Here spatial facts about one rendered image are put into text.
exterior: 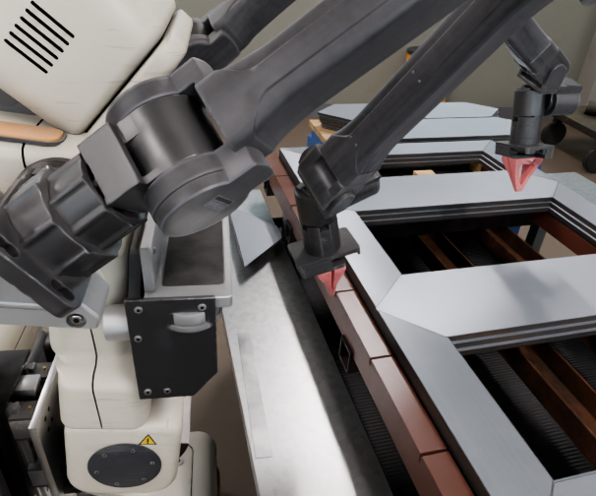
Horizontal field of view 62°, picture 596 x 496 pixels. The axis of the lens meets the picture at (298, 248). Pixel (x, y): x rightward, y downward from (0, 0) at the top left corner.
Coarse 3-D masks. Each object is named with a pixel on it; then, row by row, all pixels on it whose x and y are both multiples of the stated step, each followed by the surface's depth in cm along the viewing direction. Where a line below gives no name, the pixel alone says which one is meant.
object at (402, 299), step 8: (400, 280) 95; (392, 288) 93; (400, 288) 93; (408, 288) 93; (392, 296) 91; (400, 296) 91; (408, 296) 91; (416, 296) 91; (392, 304) 89; (400, 304) 89; (408, 304) 89; (416, 304) 89; (400, 312) 87; (408, 312) 87; (416, 312) 87; (424, 312) 87; (408, 320) 85; (416, 320) 85; (424, 320) 85; (432, 320) 86; (424, 328) 84; (432, 328) 84; (440, 328) 84
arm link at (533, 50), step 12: (528, 24) 84; (516, 36) 85; (528, 36) 85; (540, 36) 86; (516, 48) 86; (528, 48) 87; (540, 48) 87; (552, 48) 87; (516, 60) 93; (528, 60) 88; (540, 60) 88; (552, 60) 89; (564, 60) 90; (528, 72) 94; (540, 72) 90
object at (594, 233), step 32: (384, 160) 151; (416, 160) 154; (448, 160) 156; (480, 160) 159; (576, 224) 124; (576, 320) 89; (480, 352) 84; (416, 384) 75; (448, 448) 67; (480, 480) 60
